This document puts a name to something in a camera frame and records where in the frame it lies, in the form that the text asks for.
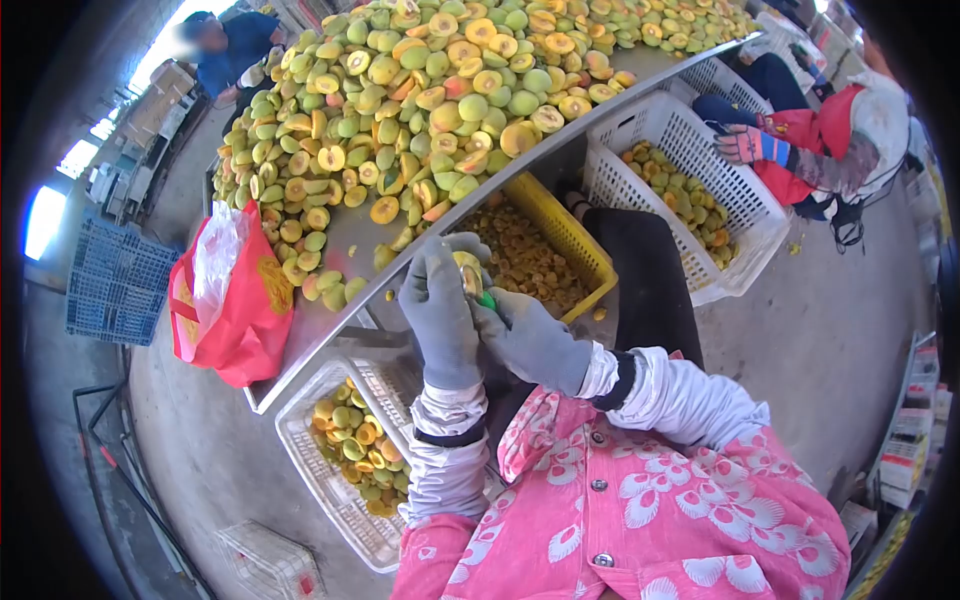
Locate white plastic crate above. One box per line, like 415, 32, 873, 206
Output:
660, 56, 774, 115
348, 352, 426, 459
274, 356, 421, 575
581, 90, 792, 307

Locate person's left fingers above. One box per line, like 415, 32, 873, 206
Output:
405, 232, 495, 301

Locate black wrist band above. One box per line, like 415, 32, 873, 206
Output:
411, 420, 489, 450
591, 348, 639, 412

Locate heap of yellow fruit halves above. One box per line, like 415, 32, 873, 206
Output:
309, 377, 414, 519
621, 141, 740, 271

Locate grey machine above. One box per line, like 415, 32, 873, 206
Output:
86, 60, 211, 226

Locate red plastic bag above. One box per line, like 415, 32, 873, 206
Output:
168, 201, 295, 389

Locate green handled pitting tool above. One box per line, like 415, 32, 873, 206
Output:
461, 266, 500, 312

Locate person's right hand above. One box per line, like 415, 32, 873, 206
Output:
468, 288, 597, 399

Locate clear plastic bag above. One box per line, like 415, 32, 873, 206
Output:
192, 201, 252, 320

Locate black metal frame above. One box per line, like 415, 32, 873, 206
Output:
72, 382, 219, 600

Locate white wire crate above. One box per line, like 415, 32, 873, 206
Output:
213, 519, 327, 600

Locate pile of halved green fruit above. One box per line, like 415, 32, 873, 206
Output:
212, 0, 759, 313

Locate full storage shelf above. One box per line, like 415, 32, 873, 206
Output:
866, 330, 954, 511

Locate person's legs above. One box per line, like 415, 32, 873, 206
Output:
562, 189, 706, 370

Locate person's right fingers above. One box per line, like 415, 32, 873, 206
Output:
468, 288, 530, 354

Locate blue plastic crate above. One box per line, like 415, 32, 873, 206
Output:
65, 217, 181, 348

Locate person's body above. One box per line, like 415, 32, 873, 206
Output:
390, 382, 852, 600

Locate heap of orange fruit halves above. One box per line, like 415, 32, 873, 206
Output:
457, 202, 594, 316

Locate steel work table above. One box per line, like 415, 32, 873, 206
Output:
202, 30, 766, 416

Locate yellow plastic crate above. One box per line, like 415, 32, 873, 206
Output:
450, 171, 620, 325

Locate person's left hand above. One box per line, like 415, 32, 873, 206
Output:
397, 232, 495, 392

